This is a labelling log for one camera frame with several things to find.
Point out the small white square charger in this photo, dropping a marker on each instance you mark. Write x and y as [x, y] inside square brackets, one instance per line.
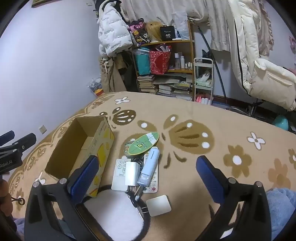
[158, 205]

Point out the white remote coloured buttons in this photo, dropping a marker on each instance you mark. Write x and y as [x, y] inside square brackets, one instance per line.
[152, 185]

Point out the blond wig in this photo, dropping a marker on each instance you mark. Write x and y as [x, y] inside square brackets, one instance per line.
[153, 30]

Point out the dark curved pole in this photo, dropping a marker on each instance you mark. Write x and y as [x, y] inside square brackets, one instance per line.
[220, 81]

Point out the light blue cylinder device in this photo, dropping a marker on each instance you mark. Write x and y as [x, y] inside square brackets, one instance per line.
[149, 165]

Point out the teal bag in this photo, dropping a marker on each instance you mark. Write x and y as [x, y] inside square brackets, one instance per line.
[142, 62]

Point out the white puffer jacket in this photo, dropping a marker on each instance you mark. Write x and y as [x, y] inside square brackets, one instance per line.
[113, 30]

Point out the pale pink ruffled garment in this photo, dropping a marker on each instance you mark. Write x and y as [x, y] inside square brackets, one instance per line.
[266, 27]

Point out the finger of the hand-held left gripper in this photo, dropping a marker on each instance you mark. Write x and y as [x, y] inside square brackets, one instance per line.
[25, 141]
[7, 138]

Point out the wall outlet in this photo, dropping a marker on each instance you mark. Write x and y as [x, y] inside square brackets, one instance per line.
[42, 129]

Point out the beige butterfly printed blanket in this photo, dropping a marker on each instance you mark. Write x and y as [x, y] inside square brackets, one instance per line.
[208, 115]

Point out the stack of books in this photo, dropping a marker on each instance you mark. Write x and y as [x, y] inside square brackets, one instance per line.
[175, 89]
[145, 84]

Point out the white remote grey buttons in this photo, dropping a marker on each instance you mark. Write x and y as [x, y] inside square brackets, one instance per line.
[118, 176]

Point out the wooden shelf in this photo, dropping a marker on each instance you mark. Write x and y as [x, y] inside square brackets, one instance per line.
[166, 42]

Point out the black box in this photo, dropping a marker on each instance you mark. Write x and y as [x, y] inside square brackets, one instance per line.
[167, 33]

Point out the blue fleece clothing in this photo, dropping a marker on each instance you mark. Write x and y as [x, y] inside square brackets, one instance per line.
[282, 208]

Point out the red patterned bag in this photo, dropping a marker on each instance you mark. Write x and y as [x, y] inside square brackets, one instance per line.
[158, 61]

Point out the dark hanging clothes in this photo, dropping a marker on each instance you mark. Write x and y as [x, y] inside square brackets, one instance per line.
[128, 76]

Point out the round printed tin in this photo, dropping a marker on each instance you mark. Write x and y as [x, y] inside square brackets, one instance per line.
[129, 150]

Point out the beige hanging coat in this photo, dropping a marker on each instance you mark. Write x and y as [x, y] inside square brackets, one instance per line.
[111, 76]

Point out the wooden picture frame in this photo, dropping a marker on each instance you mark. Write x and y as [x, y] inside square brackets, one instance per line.
[40, 2]

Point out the person's left hand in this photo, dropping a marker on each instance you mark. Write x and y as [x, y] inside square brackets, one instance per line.
[4, 199]

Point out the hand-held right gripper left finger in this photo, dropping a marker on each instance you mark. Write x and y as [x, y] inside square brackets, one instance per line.
[85, 176]

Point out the large white charger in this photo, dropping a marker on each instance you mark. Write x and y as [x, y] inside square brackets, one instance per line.
[132, 173]

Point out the dark cloth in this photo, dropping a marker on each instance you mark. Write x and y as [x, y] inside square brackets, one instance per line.
[206, 53]

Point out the black metal stand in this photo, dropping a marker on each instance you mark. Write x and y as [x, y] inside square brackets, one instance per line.
[252, 107]

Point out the teal round lamp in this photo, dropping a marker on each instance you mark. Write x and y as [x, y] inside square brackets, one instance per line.
[281, 122]

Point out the plastic bag of colourful things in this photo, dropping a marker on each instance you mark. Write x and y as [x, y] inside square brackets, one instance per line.
[96, 87]

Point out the cardboard box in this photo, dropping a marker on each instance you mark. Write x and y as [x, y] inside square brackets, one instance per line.
[101, 139]

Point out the black pink printed bag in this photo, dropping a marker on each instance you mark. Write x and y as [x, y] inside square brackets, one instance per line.
[136, 30]

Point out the cream long coat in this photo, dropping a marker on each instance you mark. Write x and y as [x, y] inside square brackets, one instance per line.
[254, 58]

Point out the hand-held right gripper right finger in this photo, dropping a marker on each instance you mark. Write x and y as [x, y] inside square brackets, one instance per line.
[210, 180]

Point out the white trolley cart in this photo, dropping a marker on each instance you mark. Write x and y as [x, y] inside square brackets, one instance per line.
[203, 59]

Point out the cream hanging cloth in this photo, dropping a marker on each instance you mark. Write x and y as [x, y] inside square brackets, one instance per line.
[161, 9]

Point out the clear plastic bag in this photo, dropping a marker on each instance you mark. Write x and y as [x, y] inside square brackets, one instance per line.
[182, 27]

